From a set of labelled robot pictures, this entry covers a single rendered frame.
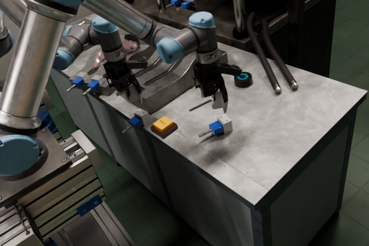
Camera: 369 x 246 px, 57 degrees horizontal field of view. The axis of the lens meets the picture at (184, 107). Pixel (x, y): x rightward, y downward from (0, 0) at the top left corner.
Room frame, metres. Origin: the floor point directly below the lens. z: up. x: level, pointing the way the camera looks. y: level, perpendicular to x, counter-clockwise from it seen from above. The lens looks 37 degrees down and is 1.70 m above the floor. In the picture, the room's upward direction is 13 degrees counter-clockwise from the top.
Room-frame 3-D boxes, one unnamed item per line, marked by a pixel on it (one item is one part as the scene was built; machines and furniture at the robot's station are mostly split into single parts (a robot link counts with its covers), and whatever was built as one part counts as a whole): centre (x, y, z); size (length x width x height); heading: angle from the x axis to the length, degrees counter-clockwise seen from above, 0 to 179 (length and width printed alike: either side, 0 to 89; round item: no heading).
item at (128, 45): (1.67, 0.28, 0.90); 0.26 x 0.18 x 0.08; 141
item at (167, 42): (0.94, -0.01, 1.22); 0.11 x 0.11 x 0.08; 29
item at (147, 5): (2.41, -0.38, 0.75); 1.30 x 0.84 x 0.06; 34
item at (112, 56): (1.13, 0.20, 1.15); 0.08 x 0.08 x 0.05
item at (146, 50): (1.68, 0.29, 0.85); 0.50 x 0.26 x 0.11; 141
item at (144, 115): (1.11, 0.22, 0.83); 0.13 x 0.05 x 0.05; 130
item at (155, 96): (1.43, 0.02, 0.87); 0.50 x 0.26 x 0.14; 124
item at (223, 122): (0.97, -0.09, 0.83); 0.13 x 0.05 x 0.05; 107
